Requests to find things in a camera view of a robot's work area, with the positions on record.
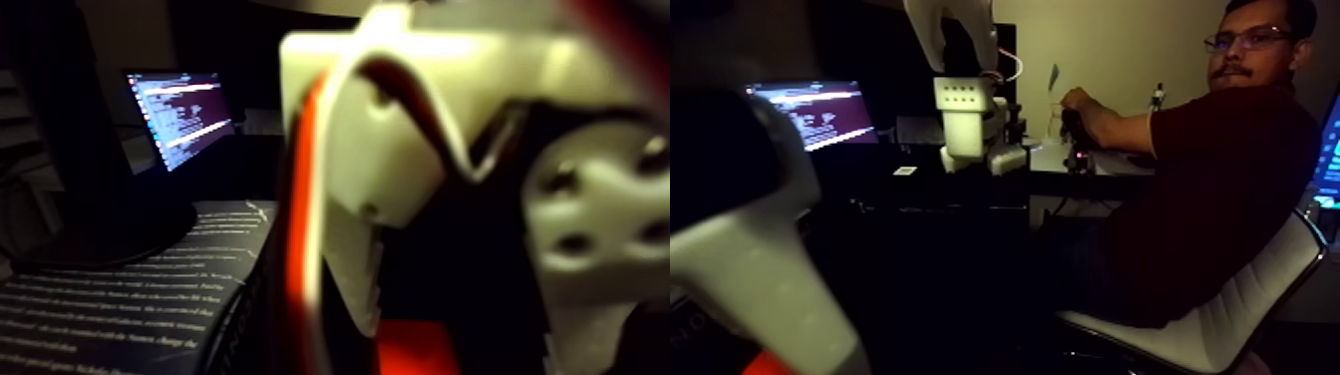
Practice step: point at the red cube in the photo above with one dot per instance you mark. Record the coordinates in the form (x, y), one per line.
(766, 366)

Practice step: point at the black leader arm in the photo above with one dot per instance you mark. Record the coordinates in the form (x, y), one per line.
(1076, 157)

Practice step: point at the person's left hand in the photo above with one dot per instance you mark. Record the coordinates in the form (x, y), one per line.
(1080, 110)

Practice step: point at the open laptop with lit screen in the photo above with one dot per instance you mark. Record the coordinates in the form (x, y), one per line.
(837, 115)

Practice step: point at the small white tag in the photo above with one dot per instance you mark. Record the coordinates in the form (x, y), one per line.
(904, 170)

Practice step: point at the small grey flag on stem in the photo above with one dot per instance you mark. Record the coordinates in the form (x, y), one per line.
(1054, 75)

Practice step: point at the small standing figurine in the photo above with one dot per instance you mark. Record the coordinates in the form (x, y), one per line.
(1158, 97)

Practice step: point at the white chair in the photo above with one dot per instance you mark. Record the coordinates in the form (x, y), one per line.
(1214, 340)

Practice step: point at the person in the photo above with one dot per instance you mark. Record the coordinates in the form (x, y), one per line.
(1225, 178)

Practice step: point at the eyeglasses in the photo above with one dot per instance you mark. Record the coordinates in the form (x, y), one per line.
(1251, 40)

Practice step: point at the blue lit screen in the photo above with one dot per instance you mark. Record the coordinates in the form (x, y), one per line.
(1327, 157)

